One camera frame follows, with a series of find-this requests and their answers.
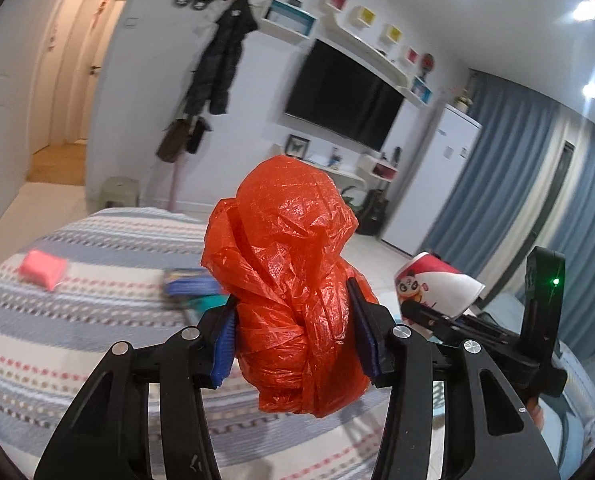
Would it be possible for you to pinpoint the white red panda paper cup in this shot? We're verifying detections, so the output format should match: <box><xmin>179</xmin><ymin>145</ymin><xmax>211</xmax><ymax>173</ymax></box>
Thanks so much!
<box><xmin>394</xmin><ymin>252</ymin><xmax>485</xmax><ymax>318</ymax></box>

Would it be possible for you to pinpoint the red blue snack package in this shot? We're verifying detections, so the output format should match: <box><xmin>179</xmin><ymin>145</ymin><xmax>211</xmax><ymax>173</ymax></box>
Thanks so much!
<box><xmin>163</xmin><ymin>268</ymin><xmax>228</xmax><ymax>312</ymax></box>

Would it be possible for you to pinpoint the red plastic bag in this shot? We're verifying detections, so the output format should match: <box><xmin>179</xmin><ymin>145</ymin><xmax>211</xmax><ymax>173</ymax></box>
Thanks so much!
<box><xmin>201</xmin><ymin>155</ymin><xmax>377</xmax><ymax>418</ymax></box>

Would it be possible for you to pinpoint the striped woven cloth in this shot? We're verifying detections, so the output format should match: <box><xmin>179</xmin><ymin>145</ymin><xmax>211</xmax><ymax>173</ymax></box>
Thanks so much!
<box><xmin>0</xmin><ymin>208</ymin><xmax>389</xmax><ymax>479</ymax></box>

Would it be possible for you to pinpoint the pink sponge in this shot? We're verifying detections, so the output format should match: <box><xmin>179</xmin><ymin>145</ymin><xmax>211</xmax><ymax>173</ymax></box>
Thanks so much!
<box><xmin>19</xmin><ymin>249</ymin><xmax>69</xmax><ymax>292</ymax></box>

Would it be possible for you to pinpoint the blue striped curtain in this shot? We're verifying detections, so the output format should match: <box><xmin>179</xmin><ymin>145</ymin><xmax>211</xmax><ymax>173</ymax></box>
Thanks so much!
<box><xmin>422</xmin><ymin>70</ymin><xmax>595</xmax><ymax>360</ymax></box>

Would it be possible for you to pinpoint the white refrigerator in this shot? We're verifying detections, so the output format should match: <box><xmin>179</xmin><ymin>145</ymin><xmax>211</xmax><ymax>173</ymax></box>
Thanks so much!
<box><xmin>381</xmin><ymin>104</ymin><xmax>481</xmax><ymax>256</ymax></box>

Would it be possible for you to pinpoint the green potted plant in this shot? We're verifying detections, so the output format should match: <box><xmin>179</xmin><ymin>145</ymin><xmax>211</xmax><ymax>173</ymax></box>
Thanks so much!
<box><xmin>340</xmin><ymin>185</ymin><xmax>366</xmax><ymax>216</ymax></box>

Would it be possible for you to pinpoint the small beige stool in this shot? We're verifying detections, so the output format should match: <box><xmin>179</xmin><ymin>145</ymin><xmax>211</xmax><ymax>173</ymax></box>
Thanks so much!
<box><xmin>99</xmin><ymin>177</ymin><xmax>139</xmax><ymax>209</ymax></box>

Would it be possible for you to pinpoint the pink coat rack stand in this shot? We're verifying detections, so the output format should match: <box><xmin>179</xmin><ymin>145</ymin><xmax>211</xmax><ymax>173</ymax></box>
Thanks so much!
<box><xmin>168</xmin><ymin>153</ymin><xmax>187</xmax><ymax>212</ymax></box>

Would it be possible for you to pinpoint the framed butterfly picture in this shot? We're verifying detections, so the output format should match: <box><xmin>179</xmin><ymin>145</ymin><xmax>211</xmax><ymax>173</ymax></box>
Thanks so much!
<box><xmin>284</xmin><ymin>134</ymin><xmax>309</xmax><ymax>160</ymax></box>

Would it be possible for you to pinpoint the brown hanging bag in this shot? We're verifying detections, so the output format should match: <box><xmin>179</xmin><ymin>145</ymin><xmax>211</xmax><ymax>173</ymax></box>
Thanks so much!
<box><xmin>156</xmin><ymin>117</ymin><xmax>213</xmax><ymax>164</ymax></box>

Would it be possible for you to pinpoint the black coat on rack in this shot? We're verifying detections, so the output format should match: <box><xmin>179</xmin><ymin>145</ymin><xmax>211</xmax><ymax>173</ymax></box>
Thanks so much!
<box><xmin>184</xmin><ymin>0</ymin><xmax>258</xmax><ymax>116</ymax></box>

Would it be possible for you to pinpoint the white curved wall shelf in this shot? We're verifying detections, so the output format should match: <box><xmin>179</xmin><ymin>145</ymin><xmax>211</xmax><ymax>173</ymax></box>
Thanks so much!
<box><xmin>304</xmin><ymin>160</ymin><xmax>367</xmax><ymax>191</ymax></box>

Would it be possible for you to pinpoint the white and red wall cubby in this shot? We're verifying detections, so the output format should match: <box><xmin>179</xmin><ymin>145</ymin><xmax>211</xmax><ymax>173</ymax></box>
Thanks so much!
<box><xmin>356</xmin><ymin>154</ymin><xmax>397</xmax><ymax>182</ymax></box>

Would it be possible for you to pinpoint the wall-mounted black television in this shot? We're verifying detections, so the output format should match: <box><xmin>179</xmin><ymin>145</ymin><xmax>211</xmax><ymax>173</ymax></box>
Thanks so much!
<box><xmin>284</xmin><ymin>40</ymin><xmax>404</xmax><ymax>152</ymax></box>

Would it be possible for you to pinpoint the blue wall box shelf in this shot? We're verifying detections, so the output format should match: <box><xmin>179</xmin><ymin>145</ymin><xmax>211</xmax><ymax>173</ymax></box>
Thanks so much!
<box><xmin>258</xmin><ymin>0</ymin><xmax>318</xmax><ymax>44</ymax></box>

